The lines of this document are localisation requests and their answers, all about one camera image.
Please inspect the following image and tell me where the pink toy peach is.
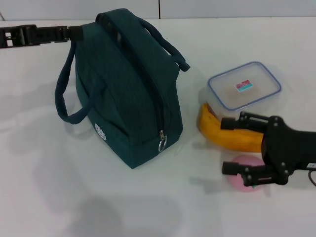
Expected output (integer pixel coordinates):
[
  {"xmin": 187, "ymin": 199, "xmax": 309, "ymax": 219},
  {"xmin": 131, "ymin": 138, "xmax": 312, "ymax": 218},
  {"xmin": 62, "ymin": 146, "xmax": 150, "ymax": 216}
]
[{"xmin": 227, "ymin": 155, "xmax": 265, "ymax": 194}]

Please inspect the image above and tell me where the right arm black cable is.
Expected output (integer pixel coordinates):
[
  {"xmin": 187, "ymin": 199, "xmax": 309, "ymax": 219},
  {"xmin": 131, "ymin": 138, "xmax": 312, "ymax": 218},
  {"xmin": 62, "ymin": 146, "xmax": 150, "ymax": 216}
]
[{"xmin": 307, "ymin": 169, "xmax": 316, "ymax": 188}]

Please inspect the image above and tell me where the clear plastic blue-rimmed food container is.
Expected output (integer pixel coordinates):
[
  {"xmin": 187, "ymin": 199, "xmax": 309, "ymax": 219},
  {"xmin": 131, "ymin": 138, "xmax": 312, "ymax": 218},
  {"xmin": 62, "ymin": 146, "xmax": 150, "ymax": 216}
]
[{"xmin": 206, "ymin": 61, "xmax": 282, "ymax": 119}]

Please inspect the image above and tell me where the yellow banana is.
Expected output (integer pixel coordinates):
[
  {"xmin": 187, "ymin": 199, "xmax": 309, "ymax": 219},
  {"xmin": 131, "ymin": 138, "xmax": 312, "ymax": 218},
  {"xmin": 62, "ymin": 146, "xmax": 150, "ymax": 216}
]
[{"xmin": 197, "ymin": 103, "xmax": 264, "ymax": 153}]

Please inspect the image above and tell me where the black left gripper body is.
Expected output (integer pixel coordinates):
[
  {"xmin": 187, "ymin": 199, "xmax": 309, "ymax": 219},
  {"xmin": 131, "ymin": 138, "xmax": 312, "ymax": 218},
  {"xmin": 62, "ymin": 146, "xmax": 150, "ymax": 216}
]
[{"xmin": 0, "ymin": 24, "xmax": 38, "ymax": 49}]

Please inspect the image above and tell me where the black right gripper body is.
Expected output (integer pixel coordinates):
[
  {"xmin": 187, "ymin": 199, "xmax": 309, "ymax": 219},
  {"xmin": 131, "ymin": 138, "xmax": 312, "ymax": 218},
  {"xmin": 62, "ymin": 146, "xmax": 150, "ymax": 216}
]
[{"xmin": 261, "ymin": 115, "xmax": 316, "ymax": 185}]

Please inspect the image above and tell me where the dark teal insulated lunch bag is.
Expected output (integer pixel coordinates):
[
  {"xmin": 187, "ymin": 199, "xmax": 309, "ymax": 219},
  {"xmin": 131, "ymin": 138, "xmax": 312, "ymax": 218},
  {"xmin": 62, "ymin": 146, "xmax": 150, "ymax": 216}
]
[{"xmin": 56, "ymin": 11, "xmax": 191, "ymax": 170}]

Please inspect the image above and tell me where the silver zipper pull ring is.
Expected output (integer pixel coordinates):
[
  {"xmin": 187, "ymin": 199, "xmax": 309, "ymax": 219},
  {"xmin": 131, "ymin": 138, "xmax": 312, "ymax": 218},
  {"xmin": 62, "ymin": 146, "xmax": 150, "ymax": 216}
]
[{"xmin": 158, "ymin": 130, "xmax": 168, "ymax": 152}]

